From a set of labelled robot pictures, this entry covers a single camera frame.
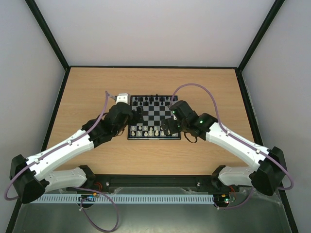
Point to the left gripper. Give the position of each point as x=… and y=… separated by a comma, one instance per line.
x=140, y=115

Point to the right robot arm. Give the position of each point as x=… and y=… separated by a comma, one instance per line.
x=265, y=168

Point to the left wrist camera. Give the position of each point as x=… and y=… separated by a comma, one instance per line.
x=123, y=98

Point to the black and silver chessboard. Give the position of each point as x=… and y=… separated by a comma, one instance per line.
x=152, y=116

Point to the black aluminium frame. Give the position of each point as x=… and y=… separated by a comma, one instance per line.
x=249, y=110

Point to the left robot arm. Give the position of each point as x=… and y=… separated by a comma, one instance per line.
x=35, y=175

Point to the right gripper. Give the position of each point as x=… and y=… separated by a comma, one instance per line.
x=173, y=125

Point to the grey slotted cable duct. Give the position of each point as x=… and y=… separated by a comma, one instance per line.
x=126, y=199

